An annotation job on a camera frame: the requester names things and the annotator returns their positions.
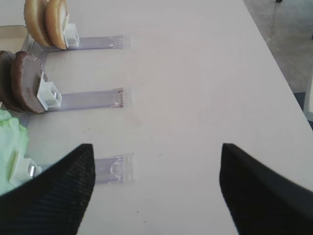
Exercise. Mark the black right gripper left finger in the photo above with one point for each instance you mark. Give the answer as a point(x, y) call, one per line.
point(53, 203)

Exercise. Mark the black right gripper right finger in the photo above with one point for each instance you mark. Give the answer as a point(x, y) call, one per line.
point(261, 201)

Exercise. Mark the white lettuce pusher block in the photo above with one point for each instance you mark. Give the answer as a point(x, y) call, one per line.
point(23, 170)

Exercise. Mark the green lettuce leaf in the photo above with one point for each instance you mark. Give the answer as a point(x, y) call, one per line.
point(13, 141)

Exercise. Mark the brown meat patty outer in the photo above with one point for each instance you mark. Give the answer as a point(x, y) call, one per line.
point(26, 74)

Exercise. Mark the brown meat patty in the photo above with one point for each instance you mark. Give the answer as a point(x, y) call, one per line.
point(6, 92)
point(26, 74)

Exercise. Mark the brown meat patty inner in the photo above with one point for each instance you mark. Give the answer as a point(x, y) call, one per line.
point(6, 92)

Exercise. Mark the white patty pusher block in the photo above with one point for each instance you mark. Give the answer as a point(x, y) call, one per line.
point(48, 95)

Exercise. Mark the white bun pusher block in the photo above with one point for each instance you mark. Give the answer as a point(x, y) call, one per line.
point(70, 34)

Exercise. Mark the white rectangular tray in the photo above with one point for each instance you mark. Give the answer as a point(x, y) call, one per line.
point(12, 37)

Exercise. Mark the golden bun slice outer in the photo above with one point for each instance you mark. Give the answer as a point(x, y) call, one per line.
point(55, 18)

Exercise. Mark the golden bun slice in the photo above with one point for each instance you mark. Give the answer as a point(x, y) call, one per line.
point(34, 17)
point(55, 18)

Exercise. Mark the golden bun slice inner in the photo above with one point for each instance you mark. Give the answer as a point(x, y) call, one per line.
point(34, 17)

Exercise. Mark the clear lettuce holder rail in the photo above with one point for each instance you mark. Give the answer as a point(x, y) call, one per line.
point(115, 169)

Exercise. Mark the clear patty holder rail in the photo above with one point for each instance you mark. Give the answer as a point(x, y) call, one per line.
point(91, 100)

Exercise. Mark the clear bun holder rail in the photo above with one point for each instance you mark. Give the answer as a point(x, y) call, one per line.
point(108, 42)

